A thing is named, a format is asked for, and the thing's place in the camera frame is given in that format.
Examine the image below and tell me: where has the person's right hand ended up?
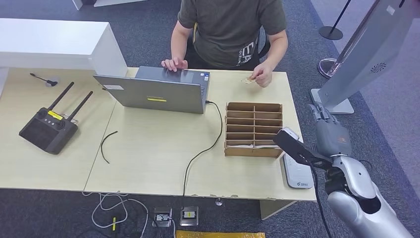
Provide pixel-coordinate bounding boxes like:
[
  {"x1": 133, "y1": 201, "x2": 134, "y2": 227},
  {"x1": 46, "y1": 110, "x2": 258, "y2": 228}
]
[{"x1": 160, "y1": 57, "x2": 189, "y2": 72}]

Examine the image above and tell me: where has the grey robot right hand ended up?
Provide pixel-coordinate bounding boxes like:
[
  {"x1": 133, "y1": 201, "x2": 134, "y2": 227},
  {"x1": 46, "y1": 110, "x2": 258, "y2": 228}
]
[{"x1": 308, "y1": 102, "x2": 352, "y2": 158}]

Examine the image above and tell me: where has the person's left hand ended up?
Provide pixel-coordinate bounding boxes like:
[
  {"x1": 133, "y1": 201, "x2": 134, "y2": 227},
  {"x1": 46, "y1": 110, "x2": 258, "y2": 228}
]
[{"x1": 251, "y1": 62, "x2": 273, "y2": 88}]

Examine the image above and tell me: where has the grey white card reader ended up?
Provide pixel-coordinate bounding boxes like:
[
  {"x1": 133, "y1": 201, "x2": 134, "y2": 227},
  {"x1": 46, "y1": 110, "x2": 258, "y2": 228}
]
[{"x1": 282, "y1": 152, "x2": 315, "y2": 190}]

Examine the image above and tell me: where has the person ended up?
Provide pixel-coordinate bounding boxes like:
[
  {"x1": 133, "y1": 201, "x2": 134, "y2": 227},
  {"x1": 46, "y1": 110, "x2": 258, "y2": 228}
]
[{"x1": 160, "y1": 0, "x2": 289, "y2": 88}]

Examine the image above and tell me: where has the wooden card organizer box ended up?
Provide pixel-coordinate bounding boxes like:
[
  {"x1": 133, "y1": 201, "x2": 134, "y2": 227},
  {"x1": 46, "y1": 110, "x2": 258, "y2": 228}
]
[{"x1": 224, "y1": 102, "x2": 283, "y2": 159}]

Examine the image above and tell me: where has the grey laptop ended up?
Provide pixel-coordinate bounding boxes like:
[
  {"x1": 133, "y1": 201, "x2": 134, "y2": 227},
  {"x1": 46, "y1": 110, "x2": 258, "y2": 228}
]
[{"x1": 93, "y1": 66, "x2": 210, "y2": 115}]

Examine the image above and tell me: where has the chrome stanchion base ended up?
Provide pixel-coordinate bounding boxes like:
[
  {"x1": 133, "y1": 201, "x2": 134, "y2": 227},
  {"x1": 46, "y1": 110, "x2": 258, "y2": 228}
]
[{"x1": 317, "y1": 58, "x2": 340, "y2": 79}]

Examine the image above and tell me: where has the black stanchion pole with base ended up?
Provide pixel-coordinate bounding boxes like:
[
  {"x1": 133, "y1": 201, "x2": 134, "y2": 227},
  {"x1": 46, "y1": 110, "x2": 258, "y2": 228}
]
[{"x1": 318, "y1": 0, "x2": 352, "y2": 41}]

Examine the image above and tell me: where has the white furniture base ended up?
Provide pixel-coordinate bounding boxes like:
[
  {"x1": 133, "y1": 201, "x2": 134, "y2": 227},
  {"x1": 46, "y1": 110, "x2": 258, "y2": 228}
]
[{"x1": 71, "y1": 0, "x2": 149, "y2": 11}]

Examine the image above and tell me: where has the grey kiosk stand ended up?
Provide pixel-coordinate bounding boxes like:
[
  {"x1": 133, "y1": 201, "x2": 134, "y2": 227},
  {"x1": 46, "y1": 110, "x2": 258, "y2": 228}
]
[{"x1": 310, "y1": 0, "x2": 420, "y2": 115}]

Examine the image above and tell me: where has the desk leg panel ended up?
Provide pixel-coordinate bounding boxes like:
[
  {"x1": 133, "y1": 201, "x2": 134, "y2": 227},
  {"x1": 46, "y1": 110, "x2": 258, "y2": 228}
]
[{"x1": 260, "y1": 198, "x2": 298, "y2": 221}]

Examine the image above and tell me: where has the black gooseneck desk microphone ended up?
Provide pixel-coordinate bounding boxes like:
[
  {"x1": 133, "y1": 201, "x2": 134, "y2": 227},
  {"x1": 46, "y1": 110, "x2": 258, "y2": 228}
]
[{"x1": 30, "y1": 72, "x2": 59, "y2": 88}]

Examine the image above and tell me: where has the white counter block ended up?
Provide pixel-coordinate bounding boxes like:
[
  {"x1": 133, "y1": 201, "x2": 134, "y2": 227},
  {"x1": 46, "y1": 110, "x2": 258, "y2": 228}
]
[{"x1": 0, "y1": 18, "x2": 128, "y2": 77}]

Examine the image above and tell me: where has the black remote controller with antennas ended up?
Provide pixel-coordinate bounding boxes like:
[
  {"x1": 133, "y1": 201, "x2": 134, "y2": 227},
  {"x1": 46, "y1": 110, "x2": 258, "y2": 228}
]
[{"x1": 18, "y1": 81, "x2": 94, "y2": 155}]

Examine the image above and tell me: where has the yellow plastic bag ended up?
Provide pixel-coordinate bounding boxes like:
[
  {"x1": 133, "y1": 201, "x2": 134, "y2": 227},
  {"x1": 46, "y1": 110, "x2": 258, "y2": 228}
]
[{"x1": 175, "y1": 230, "x2": 266, "y2": 238}]

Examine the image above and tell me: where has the floor socket box yellow label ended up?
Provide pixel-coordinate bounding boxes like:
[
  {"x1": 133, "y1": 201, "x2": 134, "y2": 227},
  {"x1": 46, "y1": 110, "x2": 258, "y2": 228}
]
[{"x1": 179, "y1": 206, "x2": 199, "y2": 227}]

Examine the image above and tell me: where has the floor socket box with plug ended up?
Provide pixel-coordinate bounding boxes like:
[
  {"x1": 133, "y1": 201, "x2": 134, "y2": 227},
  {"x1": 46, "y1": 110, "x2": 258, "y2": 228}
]
[{"x1": 152, "y1": 207, "x2": 173, "y2": 228}]

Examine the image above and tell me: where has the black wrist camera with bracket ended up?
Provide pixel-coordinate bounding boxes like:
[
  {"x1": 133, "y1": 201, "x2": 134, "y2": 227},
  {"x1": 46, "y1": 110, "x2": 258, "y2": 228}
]
[{"x1": 272, "y1": 127, "x2": 333, "y2": 170}]

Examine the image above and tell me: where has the black laptop power cable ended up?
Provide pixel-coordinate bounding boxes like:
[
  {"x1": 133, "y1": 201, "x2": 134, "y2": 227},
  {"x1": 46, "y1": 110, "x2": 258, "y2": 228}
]
[{"x1": 182, "y1": 100, "x2": 224, "y2": 198}]

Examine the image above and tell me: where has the short black loose cable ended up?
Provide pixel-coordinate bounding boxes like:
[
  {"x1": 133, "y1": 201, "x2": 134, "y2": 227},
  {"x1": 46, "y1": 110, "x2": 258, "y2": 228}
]
[{"x1": 100, "y1": 130, "x2": 118, "y2": 164}]

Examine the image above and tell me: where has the white floor cable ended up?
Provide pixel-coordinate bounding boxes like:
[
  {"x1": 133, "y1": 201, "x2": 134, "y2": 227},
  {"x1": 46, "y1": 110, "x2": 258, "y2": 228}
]
[{"x1": 82, "y1": 190, "x2": 149, "y2": 238}]

